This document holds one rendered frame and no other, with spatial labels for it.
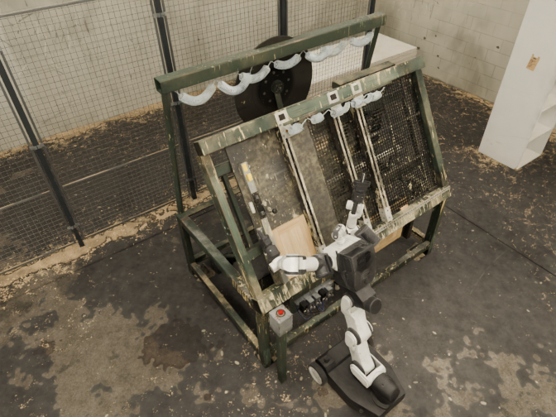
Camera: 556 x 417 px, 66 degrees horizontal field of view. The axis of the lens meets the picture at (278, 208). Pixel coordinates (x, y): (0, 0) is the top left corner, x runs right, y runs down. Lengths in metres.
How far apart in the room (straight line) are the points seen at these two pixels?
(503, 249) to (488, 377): 1.60
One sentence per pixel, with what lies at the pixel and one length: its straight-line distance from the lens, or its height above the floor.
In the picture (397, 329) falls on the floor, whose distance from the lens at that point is 4.20.
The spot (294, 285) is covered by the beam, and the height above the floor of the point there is 0.86.
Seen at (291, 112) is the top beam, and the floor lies 1.92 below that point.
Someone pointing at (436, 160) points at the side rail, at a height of 1.14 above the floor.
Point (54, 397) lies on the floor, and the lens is 4.22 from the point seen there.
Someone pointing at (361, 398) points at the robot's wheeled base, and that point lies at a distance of 3.63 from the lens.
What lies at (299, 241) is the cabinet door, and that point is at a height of 1.09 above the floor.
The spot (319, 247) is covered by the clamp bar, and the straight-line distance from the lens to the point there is 3.32.
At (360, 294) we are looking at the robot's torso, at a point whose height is 1.08.
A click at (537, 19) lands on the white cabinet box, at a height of 1.82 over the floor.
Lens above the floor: 3.42
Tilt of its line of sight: 41 degrees down
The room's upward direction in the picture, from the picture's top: 1 degrees counter-clockwise
